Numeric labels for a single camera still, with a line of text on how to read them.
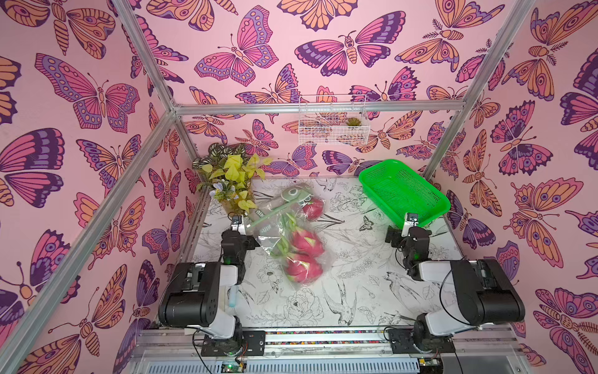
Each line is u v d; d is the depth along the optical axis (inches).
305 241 34.2
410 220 32.0
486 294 18.2
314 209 39.3
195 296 17.6
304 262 32.0
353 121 37.0
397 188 44.8
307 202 39.1
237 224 31.3
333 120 37.5
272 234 36.2
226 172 35.0
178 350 29.3
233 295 32.1
